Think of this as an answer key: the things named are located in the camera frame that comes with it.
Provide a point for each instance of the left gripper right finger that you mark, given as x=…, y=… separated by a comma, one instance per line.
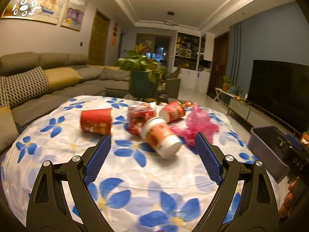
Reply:
x=257, y=209

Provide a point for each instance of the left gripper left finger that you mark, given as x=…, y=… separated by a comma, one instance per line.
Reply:
x=47, y=207

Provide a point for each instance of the red gold paper cup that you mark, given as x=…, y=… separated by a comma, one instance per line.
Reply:
x=97, y=121

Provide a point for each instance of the large pink plastic bag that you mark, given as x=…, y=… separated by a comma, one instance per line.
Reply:
x=198, y=120

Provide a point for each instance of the orange white paper cup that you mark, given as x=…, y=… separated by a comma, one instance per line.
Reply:
x=160, y=137

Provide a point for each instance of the red cup white rim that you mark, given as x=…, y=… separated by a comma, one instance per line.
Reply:
x=173, y=111

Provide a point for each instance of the red snack wrapper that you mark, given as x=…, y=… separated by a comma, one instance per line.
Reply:
x=138, y=115

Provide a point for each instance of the grey plastic trash bin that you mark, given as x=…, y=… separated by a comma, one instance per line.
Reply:
x=263, y=145

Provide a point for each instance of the right human hand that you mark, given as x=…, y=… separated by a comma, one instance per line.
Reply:
x=287, y=207

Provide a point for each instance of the grey tv console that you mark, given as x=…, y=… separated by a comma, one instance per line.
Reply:
x=254, y=117

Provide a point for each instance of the black flat television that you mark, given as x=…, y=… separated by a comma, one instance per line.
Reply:
x=281, y=89

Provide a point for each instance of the small potted plant orange pot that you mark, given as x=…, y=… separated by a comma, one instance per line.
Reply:
x=226, y=83

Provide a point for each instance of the white folding side table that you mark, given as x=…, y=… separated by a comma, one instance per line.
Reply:
x=221, y=91

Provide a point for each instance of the floral blue white tablecloth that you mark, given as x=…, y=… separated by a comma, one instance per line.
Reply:
x=136, y=189

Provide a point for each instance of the dark entrance door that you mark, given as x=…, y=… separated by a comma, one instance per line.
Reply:
x=219, y=63

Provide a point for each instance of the plate of oranges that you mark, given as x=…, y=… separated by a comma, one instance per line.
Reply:
x=188, y=104

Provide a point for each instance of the patterned black white cushion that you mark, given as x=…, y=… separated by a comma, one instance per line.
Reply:
x=22, y=87

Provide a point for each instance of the yellow cushion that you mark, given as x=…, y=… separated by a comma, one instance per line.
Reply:
x=60, y=78

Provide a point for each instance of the grey armchair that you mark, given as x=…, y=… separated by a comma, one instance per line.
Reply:
x=172, y=84

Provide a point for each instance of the display cabinet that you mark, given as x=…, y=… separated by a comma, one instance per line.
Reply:
x=193, y=56

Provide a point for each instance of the grey sectional sofa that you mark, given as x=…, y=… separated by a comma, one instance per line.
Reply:
x=112, y=82

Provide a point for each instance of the green potted plant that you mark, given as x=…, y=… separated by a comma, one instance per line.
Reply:
x=145, y=74

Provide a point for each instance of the wooden door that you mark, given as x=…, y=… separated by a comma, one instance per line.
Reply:
x=98, y=39

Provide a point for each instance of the purple abstract painting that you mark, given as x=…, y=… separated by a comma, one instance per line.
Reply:
x=74, y=14

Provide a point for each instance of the sailboat painting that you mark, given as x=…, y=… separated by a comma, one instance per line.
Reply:
x=47, y=11

